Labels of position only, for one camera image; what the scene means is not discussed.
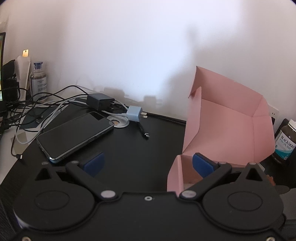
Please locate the black smartphone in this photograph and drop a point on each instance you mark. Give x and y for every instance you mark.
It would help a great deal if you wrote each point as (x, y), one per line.
(74, 136)

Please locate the brown supplement jar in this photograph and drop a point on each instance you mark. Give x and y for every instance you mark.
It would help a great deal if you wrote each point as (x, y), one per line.
(285, 143)

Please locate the pink cardboard box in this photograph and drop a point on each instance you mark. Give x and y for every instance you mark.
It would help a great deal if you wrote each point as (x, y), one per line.
(226, 125)

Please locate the dark teal pad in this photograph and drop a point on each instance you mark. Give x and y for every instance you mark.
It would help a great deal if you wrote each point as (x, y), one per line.
(34, 118)

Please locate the black desktop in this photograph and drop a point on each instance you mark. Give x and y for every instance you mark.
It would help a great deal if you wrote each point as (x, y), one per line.
(143, 157)

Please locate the clear bottle with blue cap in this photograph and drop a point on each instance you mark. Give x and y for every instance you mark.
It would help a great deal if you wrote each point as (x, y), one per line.
(39, 83)

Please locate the grey paper card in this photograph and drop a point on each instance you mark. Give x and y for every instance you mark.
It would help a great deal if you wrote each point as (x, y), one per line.
(20, 138)

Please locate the black power adapter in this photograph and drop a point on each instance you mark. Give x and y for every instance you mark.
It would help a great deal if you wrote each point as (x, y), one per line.
(99, 101)

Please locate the light blue charger plug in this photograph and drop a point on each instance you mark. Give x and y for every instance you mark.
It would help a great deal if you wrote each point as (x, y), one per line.
(134, 113)

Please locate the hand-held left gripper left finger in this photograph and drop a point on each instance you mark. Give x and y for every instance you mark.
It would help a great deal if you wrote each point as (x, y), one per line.
(93, 165)

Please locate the black pouch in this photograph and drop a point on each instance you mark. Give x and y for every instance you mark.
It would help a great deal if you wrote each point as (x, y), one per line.
(10, 78)

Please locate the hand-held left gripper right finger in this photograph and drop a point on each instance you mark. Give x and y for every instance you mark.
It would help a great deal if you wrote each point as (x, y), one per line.
(203, 165)

